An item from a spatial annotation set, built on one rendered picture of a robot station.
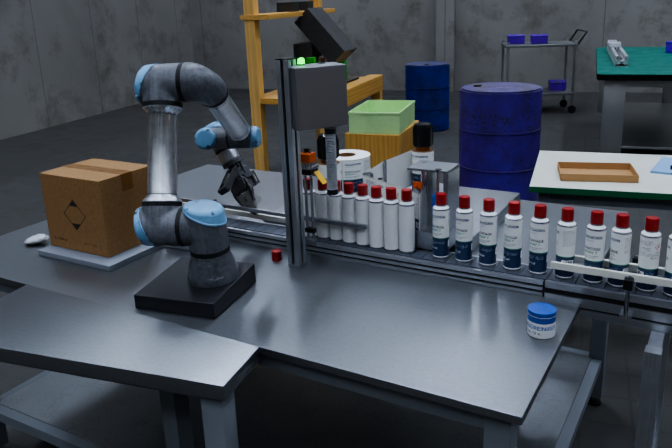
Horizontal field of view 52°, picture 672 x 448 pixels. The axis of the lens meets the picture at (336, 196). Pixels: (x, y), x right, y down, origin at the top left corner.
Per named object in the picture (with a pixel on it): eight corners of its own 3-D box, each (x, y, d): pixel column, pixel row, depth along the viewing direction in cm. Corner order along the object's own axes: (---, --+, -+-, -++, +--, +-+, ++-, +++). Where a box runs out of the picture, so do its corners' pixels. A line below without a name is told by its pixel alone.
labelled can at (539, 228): (548, 270, 200) (552, 203, 194) (544, 276, 196) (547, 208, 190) (530, 267, 203) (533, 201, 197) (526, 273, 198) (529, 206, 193)
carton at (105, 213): (159, 236, 251) (151, 164, 244) (109, 258, 231) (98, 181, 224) (102, 225, 266) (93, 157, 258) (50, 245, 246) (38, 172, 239)
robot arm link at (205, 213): (222, 255, 194) (216, 210, 189) (178, 255, 196) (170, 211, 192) (235, 237, 205) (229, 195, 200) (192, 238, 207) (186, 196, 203)
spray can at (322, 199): (332, 233, 238) (329, 176, 232) (332, 238, 233) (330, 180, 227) (317, 234, 238) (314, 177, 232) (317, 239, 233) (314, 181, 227)
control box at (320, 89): (348, 125, 213) (346, 63, 208) (298, 131, 206) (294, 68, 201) (334, 120, 222) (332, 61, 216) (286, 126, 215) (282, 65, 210)
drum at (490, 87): (541, 192, 579) (547, 80, 552) (534, 215, 523) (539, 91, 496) (465, 187, 602) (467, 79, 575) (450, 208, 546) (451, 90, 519)
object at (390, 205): (402, 247, 223) (402, 186, 217) (395, 252, 218) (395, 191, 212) (388, 244, 225) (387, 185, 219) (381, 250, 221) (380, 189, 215)
